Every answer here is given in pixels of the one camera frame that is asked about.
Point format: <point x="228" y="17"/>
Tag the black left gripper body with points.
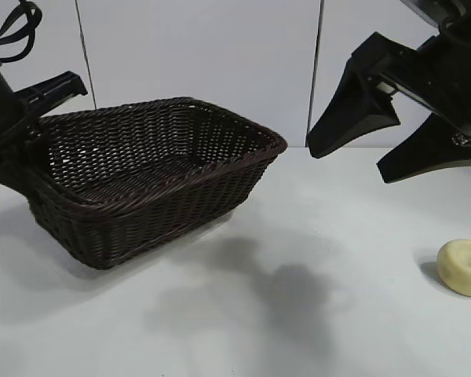
<point x="0" y="106"/>

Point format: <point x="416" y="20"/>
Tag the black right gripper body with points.
<point x="451" y="82"/>

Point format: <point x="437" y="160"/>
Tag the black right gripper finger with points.
<point x="345" y="121"/>
<point x="416" y="157"/>

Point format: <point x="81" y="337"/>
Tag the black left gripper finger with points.
<point x="4" y="173"/>

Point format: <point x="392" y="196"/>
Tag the pale yellow egg yolk pastry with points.
<point x="455" y="271"/>

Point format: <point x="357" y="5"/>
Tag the dark brown wicker basket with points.
<point x="161" y="204"/>

